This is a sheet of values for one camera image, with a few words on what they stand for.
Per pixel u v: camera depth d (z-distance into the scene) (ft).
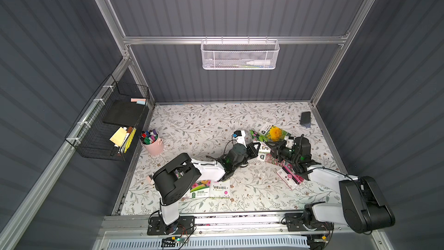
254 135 2.90
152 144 2.91
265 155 3.09
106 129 2.33
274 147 2.63
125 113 2.53
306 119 3.55
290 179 2.84
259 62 2.84
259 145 2.71
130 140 2.30
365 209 1.39
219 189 2.73
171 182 1.58
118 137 2.27
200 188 2.74
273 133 3.46
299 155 2.28
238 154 2.15
